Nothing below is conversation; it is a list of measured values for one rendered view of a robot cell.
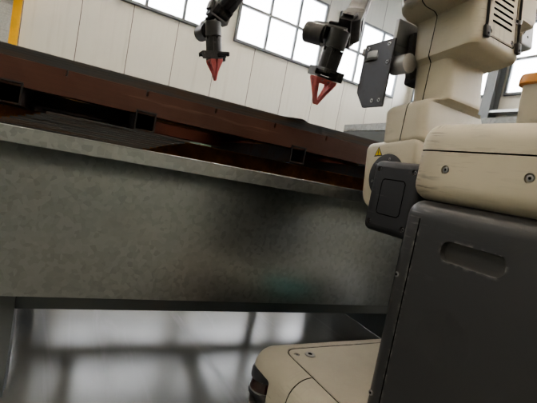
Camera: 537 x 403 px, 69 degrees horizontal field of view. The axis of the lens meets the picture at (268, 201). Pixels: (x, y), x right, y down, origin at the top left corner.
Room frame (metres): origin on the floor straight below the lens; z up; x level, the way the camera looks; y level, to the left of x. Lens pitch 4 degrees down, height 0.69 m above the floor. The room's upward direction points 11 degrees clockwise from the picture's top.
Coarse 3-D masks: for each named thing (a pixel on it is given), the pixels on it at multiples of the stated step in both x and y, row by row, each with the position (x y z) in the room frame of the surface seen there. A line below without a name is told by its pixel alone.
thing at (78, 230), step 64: (0, 192) 0.83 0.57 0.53; (64, 192) 0.88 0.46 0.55; (128, 192) 0.94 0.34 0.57; (192, 192) 1.01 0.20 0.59; (256, 192) 1.08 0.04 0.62; (0, 256) 0.83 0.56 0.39; (64, 256) 0.89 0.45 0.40; (128, 256) 0.95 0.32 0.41; (192, 256) 1.02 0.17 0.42; (256, 256) 1.10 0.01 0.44; (320, 256) 1.20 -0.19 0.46; (384, 256) 1.31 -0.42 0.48
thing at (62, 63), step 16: (0, 48) 0.88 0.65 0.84; (16, 48) 0.89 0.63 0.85; (48, 64) 0.92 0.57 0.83; (64, 64) 0.94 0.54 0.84; (80, 64) 0.95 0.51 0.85; (112, 80) 0.98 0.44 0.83; (128, 80) 1.00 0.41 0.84; (144, 80) 1.02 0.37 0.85; (176, 96) 1.05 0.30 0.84; (192, 96) 1.07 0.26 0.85; (128, 112) 1.61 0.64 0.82; (240, 112) 1.13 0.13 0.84; (256, 112) 1.16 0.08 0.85; (304, 128) 1.23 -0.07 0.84; (320, 128) 1.26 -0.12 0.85; (368, 144) 1.34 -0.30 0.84
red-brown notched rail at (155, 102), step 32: (0, 64) 0.85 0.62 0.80; (32, 64) 0.87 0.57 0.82; (64, 96) 0.90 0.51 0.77; (96, 96) 0.93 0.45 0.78; (128, 96) 0.96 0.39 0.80; (160, 96) 0.99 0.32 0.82; (224, 128) 1.07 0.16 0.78; (256, 128) 1.11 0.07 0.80; (288, 128) 1.16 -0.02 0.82; (352, 160) 1.27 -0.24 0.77
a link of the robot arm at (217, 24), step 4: (212, 20) 1.42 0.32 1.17; (216, 20) 1.44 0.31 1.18; (204, 24) 1.47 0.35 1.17; (208, 24) 1.43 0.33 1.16; (212, 24) 1.42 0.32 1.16; (216, 24) 1.43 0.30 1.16; (220, 24) 1.44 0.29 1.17; (204, 28) 1.47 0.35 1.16; (208, 28) 1.43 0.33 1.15; (212, 28) 1.43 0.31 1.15; (216, 28) 1.43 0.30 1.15; (220, 28) 1.44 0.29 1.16; (204, 32) 1.47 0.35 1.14; (208, 32) 1.43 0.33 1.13; (212, 32) 1.43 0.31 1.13; (216, 32) 1.43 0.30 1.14; (220, 32) 1.44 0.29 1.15; (216, 36) 1.44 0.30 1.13
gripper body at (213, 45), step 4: (208, 36) 1.44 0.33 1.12; (212, 36) 1.43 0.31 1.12; (220, 36) 1.44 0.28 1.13; (208, 40) 1.44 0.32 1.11; (212, 40) 1.43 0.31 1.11; (216, 40) 1.43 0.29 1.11; (220, 40) 1.45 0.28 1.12; (208, 44) 1.44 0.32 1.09; (212, 44) 1.43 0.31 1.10; (216, 44) 1.44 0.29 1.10; (220, 44) 1.45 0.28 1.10; (208, 48) 1.44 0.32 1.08; (212, 48) 1.43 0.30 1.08; (216, 48) 1.44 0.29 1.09; (220, 48) 1.45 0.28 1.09; (200, 52) 1.45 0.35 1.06; (204, 52) 1.42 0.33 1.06; (212, 52) 1.43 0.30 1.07; (216, 52) 1.43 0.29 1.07; (220, 52) 1.44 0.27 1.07; (224, 52) 1.45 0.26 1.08; (228, 52) 1.45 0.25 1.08; (200, 56) 1.46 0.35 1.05; (228, 56) 1.47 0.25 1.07
